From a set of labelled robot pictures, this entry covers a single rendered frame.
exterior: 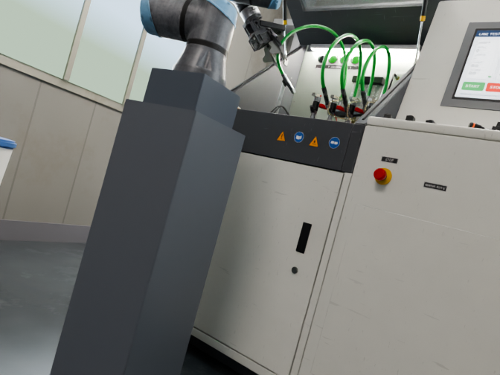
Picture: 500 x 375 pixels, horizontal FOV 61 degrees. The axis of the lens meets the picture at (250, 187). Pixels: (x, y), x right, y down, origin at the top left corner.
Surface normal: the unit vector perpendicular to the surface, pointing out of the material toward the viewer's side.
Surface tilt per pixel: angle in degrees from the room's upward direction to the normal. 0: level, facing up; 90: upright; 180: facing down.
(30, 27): 90
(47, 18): 90
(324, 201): 90
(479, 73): 76
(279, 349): 90
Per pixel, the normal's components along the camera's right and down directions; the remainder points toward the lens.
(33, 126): 0.84, 0.22
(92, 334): -0.48, -0.14
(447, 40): -0.49, -0.39
